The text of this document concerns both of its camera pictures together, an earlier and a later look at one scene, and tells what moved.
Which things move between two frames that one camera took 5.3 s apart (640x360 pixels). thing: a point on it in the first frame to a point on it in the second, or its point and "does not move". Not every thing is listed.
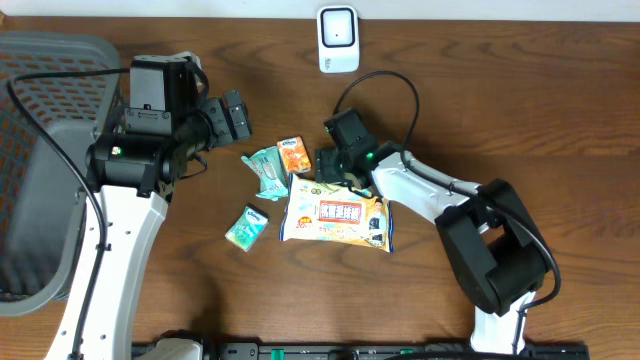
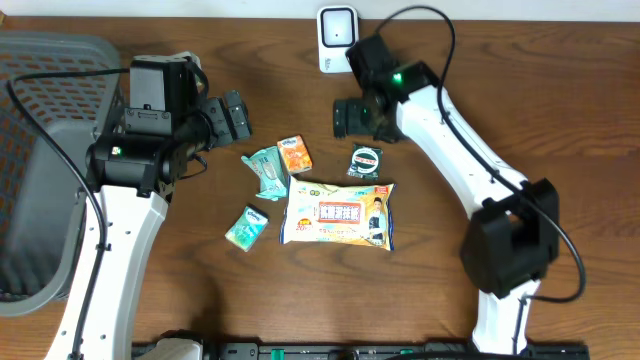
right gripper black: x=323 y=171 to x=344 y=113
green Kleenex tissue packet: x=247 y=227 does not move
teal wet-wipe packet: x=267 y=164 does not move
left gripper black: x=228 y=120 does not move
